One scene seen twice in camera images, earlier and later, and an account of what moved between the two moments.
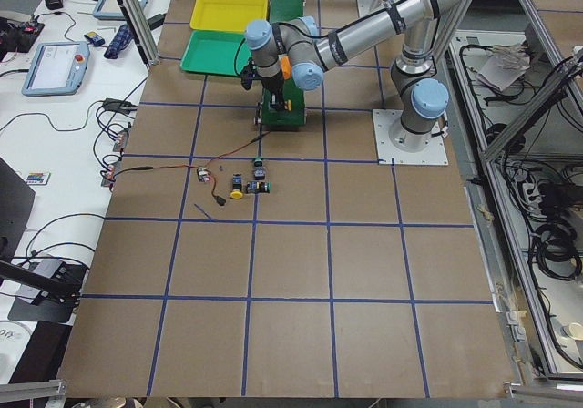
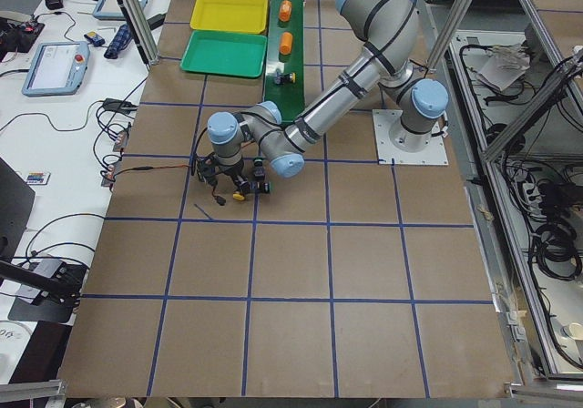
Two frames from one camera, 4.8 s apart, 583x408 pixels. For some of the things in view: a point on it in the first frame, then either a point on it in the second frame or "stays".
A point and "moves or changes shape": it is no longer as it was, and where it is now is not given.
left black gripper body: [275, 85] → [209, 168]
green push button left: [253, 187] stays
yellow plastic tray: [227, 12] stays
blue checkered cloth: [122, 38] stays
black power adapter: [54, 2] stays
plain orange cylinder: [286, 67] moves or changes shape
